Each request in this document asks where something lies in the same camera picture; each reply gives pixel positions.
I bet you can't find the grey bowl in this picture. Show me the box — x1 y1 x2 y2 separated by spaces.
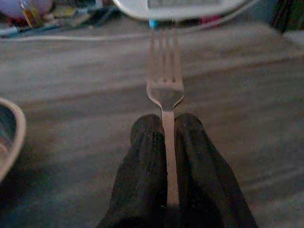
0 97 27 182

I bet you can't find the silver metal fork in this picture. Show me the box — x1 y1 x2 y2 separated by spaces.
146 28 185 207

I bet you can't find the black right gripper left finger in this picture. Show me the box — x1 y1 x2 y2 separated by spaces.
96 114 168 228

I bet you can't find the dark chair back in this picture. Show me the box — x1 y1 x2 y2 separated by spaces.
270 0 304 34

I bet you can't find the white round plate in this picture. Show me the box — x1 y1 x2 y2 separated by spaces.
111 0 258 22

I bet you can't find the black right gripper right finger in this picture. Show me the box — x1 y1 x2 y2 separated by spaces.
174 113 258 228

